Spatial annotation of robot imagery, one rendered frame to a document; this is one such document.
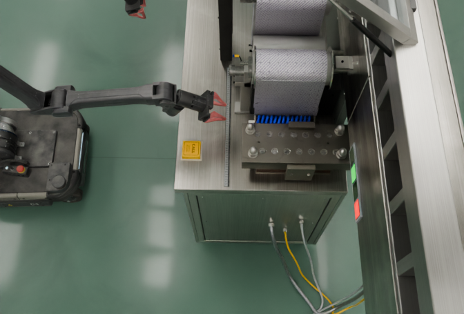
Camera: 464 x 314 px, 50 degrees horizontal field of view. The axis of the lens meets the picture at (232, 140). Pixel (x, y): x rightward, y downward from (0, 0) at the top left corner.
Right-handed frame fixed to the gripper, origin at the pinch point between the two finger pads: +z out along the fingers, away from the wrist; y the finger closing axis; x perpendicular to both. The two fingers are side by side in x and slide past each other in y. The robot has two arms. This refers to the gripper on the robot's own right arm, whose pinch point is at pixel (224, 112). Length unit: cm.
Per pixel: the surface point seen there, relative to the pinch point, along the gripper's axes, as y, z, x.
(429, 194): 53, 7, 77
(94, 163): -21, -9, -130
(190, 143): 7.8, -4.4, -17.1
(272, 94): 0.0, 7.5, 20.1
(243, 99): -8.0, 8.2, 0.6
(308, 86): -0.1, 14.5, 31.4
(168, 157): -26, 27, -107
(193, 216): 26, 15, -48
